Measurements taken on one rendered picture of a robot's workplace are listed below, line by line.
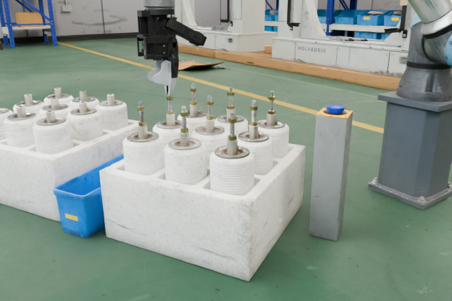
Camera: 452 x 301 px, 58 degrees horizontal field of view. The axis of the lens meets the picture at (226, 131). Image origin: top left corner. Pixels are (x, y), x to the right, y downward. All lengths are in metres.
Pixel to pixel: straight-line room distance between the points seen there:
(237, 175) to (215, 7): 7.64
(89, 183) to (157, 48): 0.43
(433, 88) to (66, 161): 1.01
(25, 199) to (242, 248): 0.66
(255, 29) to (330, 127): 3.47
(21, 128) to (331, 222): 0.86
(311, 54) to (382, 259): 2.61
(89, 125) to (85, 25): 6.08
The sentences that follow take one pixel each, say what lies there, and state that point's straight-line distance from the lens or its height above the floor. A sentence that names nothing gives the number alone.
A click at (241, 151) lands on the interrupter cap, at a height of 0.25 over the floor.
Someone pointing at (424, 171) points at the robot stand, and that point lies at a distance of 1.28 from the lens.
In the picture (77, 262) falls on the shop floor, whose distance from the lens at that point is 1.02.
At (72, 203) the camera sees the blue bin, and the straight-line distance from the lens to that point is 1.07.
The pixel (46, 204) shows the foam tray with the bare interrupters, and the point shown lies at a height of 0.04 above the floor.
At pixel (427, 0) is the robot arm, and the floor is 0.56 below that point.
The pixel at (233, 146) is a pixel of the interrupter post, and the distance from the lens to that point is 0.86.
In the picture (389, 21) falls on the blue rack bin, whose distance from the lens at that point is 6.22.
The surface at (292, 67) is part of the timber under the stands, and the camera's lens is 3.53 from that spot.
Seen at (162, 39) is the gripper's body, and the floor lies 0.47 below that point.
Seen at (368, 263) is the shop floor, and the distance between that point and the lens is 1.01.
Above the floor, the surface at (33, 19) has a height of 0.35.
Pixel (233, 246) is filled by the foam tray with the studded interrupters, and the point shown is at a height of 0.08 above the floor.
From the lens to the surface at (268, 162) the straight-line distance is 0.96.
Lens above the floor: 0.55
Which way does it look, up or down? 17 degrees down
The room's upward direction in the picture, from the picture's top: straight up
